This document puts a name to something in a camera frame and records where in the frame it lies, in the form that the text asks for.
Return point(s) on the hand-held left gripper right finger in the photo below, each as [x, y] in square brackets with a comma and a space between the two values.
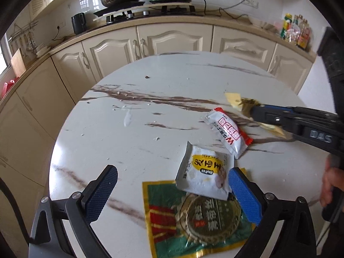
[246, 197]

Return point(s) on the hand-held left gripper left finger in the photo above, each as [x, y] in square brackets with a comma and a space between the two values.
[100, 196]

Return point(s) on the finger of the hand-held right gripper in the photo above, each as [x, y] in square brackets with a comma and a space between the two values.
[268, 117]
[279, 109]

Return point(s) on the yellow snack wrapper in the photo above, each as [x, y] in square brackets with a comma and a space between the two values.
[236, 100]

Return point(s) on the white yellow snack packet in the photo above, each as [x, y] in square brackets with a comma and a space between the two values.
[204, 177]

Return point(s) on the person's right hand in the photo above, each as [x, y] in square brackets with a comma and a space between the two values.
[328, 182]

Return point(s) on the white red snack packet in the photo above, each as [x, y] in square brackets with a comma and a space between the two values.
[228, 131]

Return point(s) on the round white marble table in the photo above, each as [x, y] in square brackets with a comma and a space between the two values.
[134, 153]

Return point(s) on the red green gold packet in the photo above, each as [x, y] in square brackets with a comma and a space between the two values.
[166, 220]

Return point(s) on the group of condiment bottles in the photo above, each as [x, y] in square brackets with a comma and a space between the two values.
[295, 32]

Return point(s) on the cream lower cabinets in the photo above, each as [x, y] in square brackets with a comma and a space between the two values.
[172, 40]

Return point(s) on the red plastic basket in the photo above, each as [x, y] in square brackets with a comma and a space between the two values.
[8, 87]

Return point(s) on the black gas stove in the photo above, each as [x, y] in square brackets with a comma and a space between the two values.
[161, 13]

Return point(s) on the stack of white bowls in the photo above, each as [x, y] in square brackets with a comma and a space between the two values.
[43, 51]

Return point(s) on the wooden cutting board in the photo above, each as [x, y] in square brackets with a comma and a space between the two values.
[18, 63]

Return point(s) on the kitchen window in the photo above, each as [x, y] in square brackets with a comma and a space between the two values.
[2, 56]

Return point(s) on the black electric kettle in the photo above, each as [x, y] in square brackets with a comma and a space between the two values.
[78, 22]

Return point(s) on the white double wall socket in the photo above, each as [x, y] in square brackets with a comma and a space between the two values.
[249, 2]

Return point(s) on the small white wall socket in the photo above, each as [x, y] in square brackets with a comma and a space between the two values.
[61, 26]

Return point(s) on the wall utensil rack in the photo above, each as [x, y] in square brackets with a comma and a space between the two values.
[22, 36]

